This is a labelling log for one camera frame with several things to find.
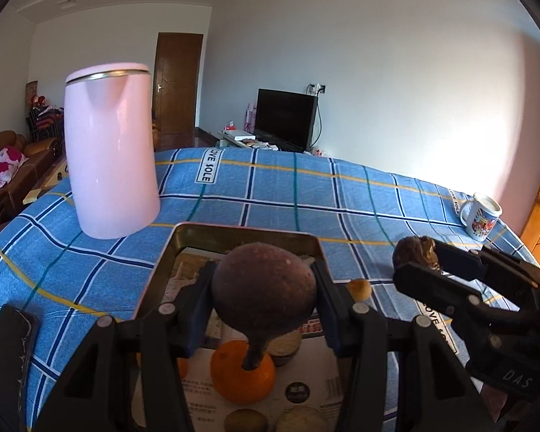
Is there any black power cable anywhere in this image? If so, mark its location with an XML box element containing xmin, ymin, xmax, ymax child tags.
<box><xmin>314</xmin><ymin>94</ymin><xmax>323</xmax><ymax>150</ymax></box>

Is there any small brown round fruit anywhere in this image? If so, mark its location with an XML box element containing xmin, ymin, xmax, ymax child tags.
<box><xmin>346</xmin><ymin>278</ymin><xmax>372</xmax><ymax>301</ymax></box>

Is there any pink electric kettle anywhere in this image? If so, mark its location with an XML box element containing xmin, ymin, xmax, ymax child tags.
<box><xmin>64</xmin><ymin>62</ymin><xmax>161</xmax><ymax>239</ymax></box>

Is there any blue plaid tablecloth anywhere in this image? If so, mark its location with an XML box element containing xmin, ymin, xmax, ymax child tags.
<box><xmin>0</xmin><ymin>146</ymin><xmax>536</xmax><ymax>432</ymax></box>

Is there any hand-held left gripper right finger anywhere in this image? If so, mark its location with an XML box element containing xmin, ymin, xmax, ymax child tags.
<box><xmin>310</xmin><ymin>262</ymin><xmax>496</xmax><ymax>432</ymax></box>

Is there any white printed mug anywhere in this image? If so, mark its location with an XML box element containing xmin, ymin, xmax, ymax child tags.
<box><xmin>459</xmin><ymin>192</ymin><xmax>503</xmax><ymax>239</ymax></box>

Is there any dark purple round fruit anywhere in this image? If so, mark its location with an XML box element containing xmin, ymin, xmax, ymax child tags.
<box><xmin>212</xmin><ymin>243</ymin><xmax>318</xmax><ymax>372</ymax></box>

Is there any round tan cake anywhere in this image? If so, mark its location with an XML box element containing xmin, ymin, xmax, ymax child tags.
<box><xmin>274</xmin><ymin>406</ymin><xmax>329</xmax><ymax>432</ymax></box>
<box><xmin>266</xmin><ymin>330</ymin><xmax>303</xmax><ymax>366</ymax></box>

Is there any dark brown interior door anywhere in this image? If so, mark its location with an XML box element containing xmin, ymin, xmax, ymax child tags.
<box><xmin>154</xmin><ymin>32</ymin><xmax>204</xmax><ymax>151</ymax></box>

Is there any stack of dark chairs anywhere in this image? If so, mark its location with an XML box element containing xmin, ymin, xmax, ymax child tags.
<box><xmin>26</xmin><ymin>103</ymin><xmax>66</xmax><ymax>145</ymax></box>

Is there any low television stand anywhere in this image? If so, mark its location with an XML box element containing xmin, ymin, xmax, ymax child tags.
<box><xmin>198</xmin><ymin>126</ymin><xmax>325</xmax><ymax>156</ymax></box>

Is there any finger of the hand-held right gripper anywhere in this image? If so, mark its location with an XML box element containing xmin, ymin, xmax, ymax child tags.
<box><xmin>434</xmin><ymin>239</ymin><xmax>540</xmax><ymax>287</ymax></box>
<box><xmin>393</xmin><ymin>263</ymin><xmax>540</xmax><ymax>325</ymax></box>

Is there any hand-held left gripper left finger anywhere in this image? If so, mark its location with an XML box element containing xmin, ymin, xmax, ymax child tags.
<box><xmin>35</xmin><ymin>263</ymin><xmax>217</xmax><ymax>432</ymax></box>

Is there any rectangular metal tin box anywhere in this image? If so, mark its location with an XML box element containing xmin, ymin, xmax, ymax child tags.
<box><xmin>132</xmin><ymin>222</ymin><xmax>356</xmax><ymax>432</ymax></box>

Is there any brown walnut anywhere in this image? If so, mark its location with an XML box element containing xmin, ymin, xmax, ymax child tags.
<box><xmin>392</xmin><ymin>235</ymin><xmax>442</xmax><ymax>273</ymax></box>

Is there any white pink floral pillow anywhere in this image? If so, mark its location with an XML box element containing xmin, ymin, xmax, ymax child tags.
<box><xmin>0</xmin><ymin>146</ymin><xmax>29</xmax><ymax>194</ymax></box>

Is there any black smartphone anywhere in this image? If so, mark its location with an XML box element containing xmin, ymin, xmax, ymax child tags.
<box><xmin>0</xmin><ymin>305</ymin><xmax>40</xmax><ymax>432</ymax></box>

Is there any brown leather sofa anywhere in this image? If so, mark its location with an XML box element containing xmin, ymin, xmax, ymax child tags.
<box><xmin>0</xmin><ymin>130</ymin><xmax>61</xmax><ymax>232</ymax></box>

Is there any wooden coffee table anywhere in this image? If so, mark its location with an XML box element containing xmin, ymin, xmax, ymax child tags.
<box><xmin>22</xmin><ymin>162</ymin><xmax>73</xmax><ymax>204</ymax></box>

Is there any black television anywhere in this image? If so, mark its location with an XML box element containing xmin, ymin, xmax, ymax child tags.
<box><xmin>253</xmin><ymin>89</ymin><xmax>319</xmax><ymax>153</ymax></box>

